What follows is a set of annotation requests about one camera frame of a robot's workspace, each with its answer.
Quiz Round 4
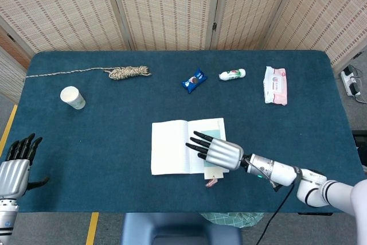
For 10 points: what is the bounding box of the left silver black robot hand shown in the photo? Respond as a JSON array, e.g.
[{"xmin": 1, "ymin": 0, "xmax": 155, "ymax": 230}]
[{"xmin": 0, "ymin": 133, "xmax": 50, "ymax": 200}]

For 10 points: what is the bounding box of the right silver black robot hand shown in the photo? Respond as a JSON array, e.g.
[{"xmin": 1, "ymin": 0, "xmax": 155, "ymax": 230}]
[{"xmin": 185, "ymin": 130, "xmax": 245, "ymax": 170}]

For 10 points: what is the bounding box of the teal bookmark with pink tassel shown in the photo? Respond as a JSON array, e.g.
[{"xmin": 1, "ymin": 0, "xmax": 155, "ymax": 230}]
[{"xmin": 200, "ymin": 118, "xmax": 226, "ymax": 189}]

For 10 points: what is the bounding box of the white notebook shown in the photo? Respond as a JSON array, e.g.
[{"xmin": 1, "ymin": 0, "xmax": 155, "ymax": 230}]
[{"xmin": 150, "ymin": 117, "xmax": 230, "ymax": 176}]

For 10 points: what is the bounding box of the green checked cloth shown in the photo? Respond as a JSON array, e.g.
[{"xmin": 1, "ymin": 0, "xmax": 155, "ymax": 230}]
[{"xmin": 200, "ymin": 212, "xmax": 265, "ymax": 229}]

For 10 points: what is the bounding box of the blue cookie packet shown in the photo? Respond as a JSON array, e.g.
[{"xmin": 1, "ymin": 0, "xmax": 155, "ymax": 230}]
[{"xmin": 181, "ymin": 68, "xmax": 208, "ymax": 95}]

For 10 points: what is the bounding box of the small white plastic bottle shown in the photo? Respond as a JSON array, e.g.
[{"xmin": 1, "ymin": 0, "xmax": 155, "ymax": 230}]
[{"xmin": 218, "ymin": 68, "xmax": 247, "ymax": 81}]

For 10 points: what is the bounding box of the pink white wet wipes pack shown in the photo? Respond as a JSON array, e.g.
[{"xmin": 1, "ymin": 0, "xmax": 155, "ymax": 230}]
[{"xmin": 263, "ymin": 65, "xmax": 288, "ymax": 106}]

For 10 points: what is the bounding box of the blue chair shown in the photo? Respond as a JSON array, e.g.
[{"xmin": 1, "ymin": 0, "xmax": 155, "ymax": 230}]
[{"xmin": 120, "ymin": 212, "xmax": 243, "ymax": 245}]

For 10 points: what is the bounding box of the white paper cup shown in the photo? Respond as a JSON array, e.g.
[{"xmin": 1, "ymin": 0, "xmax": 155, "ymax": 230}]
[{"xmin": 60, "ymin": 85, "xmax": 86, "ymax": 110}]

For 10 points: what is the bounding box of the woven folding screen panel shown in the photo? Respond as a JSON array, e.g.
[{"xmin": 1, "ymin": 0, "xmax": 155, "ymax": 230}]
[
  {"xmin": 106, "ymin": 0, "xmax": 224, "ymax": 51},
  {"xmin": 263, "ymin": 0, "xmax": 367, "ymax": 71},
  {"xmin": 210, "ymin": 0, "xmax": 299, "ymax": 51},
  {"xmin": 0, "ymin": 17, "xmax": 34, "ymax": 104},
  {"xmin": 0, "ymin": 0, "xmax": 135, "ymax": 56}
]

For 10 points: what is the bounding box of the dark blue table cloth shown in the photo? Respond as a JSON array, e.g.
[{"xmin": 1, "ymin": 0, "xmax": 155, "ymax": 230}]
[{"xmin": 0, "ymin": 50, "xmax": 359, "ymax": 214}]

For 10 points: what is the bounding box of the black box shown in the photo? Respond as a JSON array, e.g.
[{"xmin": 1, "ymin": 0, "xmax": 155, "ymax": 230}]
[{"xmin": 352, "ymin": 130, "xmax": 367, "ymax": 167}]

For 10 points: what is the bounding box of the white power strip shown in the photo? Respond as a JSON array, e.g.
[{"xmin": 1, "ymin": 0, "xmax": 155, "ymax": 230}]
[{"xmin": 340, "ymin": 65, "xmax": 362, "ymax": 96}]

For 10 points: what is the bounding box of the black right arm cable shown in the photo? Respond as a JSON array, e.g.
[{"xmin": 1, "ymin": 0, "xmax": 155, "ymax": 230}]
[{"xmin": 255, "ymin": 181, "xmax": 296, "ymax": 245}]

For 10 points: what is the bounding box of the beige braided rope bundle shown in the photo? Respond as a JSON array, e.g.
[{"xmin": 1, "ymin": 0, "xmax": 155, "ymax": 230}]
[{"xmin": 25, "ymin": 65, "xmax": 152, "ymax": 81}]

